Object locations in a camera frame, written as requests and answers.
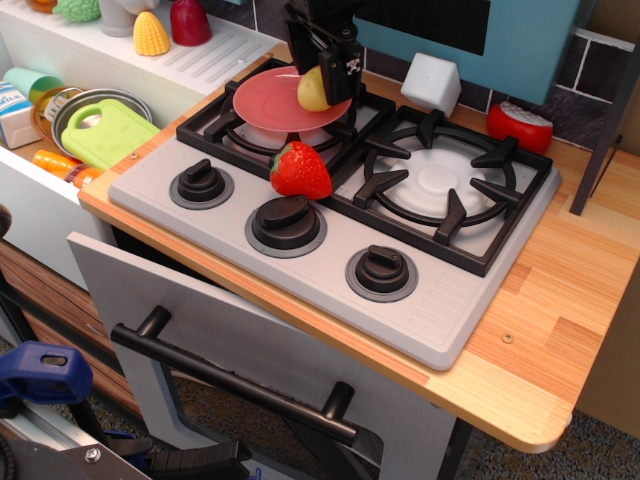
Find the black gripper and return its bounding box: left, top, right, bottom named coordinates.
left=282, top=0, right=364, bottom=106

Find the yellow toy potato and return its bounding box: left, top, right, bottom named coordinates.
left=297, top=66, right=330, bottom=112

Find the pink plastic plate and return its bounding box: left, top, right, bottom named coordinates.
left=233, top=66, right=351, bottom=133

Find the white cube block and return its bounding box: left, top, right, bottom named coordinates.
left=401, top=53, right=462, bottom=118

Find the red toy strawberry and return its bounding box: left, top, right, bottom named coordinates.
left=270, top=141, right=333, bottom=200

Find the dark red toy vegetable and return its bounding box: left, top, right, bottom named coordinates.
left=170, top=0, right=213, bottom=47

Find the black burner grate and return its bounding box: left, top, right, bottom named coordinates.
left=177, top=60, right=552, bottom=276

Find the yellow toy corn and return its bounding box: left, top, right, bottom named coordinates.
left=133, top=11, right=171, bottom=56

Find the middle black stove knob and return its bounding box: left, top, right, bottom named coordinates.
left=245, top=195, right=328, bottom=259

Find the black stove knob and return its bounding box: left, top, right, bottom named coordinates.
left=245, top=195, right=328, bottom=259
left=345, top=245, right=418, bottom=303
left=169, top=159, right=234, bottom=210

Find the left black stove knob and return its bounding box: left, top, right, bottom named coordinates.
left=169, top=159, right=234, bottom=210

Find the red toy cheese wheel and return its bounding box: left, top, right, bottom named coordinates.
left=487, top=101, right=554, bottom=155

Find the teal toy range hood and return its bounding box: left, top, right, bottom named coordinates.
left=354, top=1, right=595, bottom=104

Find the grey toy faucet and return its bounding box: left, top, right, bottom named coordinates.
left=98, top=0, right=160, bottom=37

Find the green plastic cutting board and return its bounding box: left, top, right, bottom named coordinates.
left=61, top=99, right=160, bottom=170

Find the right black stove knob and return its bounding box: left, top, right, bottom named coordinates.
left=345, top=245, right=418, bottom=303

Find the green toy vegetable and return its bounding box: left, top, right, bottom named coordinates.
left=52, top=0, right=101, bottom=23

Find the grey toy stove top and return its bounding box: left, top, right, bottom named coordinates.
left=108, top=140, right=561, bottom=370

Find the silver metal bowl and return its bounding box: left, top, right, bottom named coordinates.
left=51, top=88, right=153, bottom=159

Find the orange toy carrot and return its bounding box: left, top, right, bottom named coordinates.
left=32, top=150, right=104, bottom=189

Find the mint green cup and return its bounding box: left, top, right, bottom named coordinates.
left=2, top=67, right=63, bottom=104

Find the grey oven door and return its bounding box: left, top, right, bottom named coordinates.
left=68, top=233, right=461, bottom=479

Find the toy milk carton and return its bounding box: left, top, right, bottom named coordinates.
left=0, top=81, right=40, bottom=150

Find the white toy sink unit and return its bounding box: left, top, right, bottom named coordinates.
left=1, top=1, right=276, bottom=285

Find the blue clamp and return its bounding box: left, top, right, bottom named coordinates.
left=1, top=341, right=93, bottom=418

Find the dark grey support post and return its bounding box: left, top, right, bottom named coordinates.
left=568, top=0, right=640, bottom=218

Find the black oven door handle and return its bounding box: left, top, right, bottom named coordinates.
left=110, top=306, right=361, bottom=447

